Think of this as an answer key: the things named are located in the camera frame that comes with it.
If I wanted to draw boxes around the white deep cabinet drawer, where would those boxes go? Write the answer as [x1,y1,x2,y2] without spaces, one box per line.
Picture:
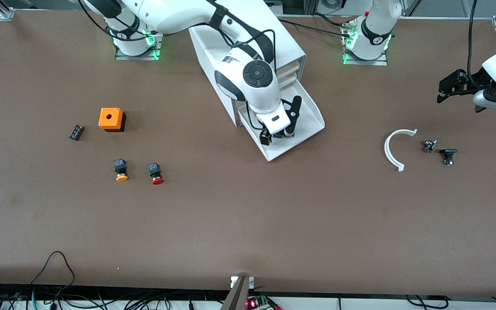
[237,79,326,162]

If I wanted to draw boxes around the white shallow cabinet drawer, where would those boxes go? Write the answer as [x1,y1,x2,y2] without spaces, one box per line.
[277,71,299,87]
[276,60,301,79]

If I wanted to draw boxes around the white drawer cabinet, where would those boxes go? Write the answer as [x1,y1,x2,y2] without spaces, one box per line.
[188,0,307,128]

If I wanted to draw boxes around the red push button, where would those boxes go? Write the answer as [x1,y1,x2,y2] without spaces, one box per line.
[148,162,164,186]

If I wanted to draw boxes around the yellow push button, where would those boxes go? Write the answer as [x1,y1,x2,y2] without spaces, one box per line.
[113,159,129,182]

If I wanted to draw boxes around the white curved plastic part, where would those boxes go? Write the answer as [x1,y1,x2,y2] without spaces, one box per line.
[384,128,418,172]

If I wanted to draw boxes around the circuit board with red light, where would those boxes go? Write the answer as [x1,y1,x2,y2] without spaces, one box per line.
[245,294,282,310]

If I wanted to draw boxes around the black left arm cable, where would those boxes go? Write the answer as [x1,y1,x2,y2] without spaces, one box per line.
[466,0,479,89]

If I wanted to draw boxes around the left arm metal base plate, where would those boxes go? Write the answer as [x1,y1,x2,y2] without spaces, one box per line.
[342,22,389,66]

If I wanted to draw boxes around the black cable on table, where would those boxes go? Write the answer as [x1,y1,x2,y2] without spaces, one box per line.
[276,13,357,38]

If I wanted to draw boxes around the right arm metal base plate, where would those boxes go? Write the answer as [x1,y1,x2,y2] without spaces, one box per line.
[115,11,163,61]

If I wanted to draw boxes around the orange button enclosure box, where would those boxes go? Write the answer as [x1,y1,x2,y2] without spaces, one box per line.
[98,108,126,133]

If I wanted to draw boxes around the black looped cable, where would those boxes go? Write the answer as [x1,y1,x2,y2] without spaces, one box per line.
[30,251,76,298]

